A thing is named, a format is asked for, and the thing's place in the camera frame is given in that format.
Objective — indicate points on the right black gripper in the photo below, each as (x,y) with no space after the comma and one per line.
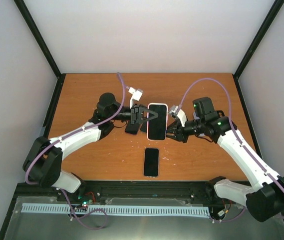
(173,127)

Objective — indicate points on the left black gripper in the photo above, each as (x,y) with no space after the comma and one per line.
(137,112)

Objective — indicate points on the black phone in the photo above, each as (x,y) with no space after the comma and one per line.
(143,128)
(151,162)

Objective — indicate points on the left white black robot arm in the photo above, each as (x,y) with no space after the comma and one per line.
(43,163)

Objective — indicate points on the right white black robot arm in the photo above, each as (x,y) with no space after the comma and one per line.
(223,132)

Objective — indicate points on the phone with maroon edge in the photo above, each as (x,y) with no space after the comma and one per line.
(132,129)

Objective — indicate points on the empty black phone case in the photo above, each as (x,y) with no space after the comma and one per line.
(221,113)

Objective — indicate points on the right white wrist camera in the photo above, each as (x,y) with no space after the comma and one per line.
(178,114)

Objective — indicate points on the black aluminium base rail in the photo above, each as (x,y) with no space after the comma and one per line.
(196,192)

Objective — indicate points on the light blue slotted cable duct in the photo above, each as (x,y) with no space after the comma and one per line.
(119,210)

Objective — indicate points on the left black frame post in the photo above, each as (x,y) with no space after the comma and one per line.
(25,13)

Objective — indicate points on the black frame post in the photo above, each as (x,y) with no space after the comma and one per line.
(267,22)
(25,13)

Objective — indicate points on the right black frame post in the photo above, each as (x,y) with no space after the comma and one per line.
(267,22)

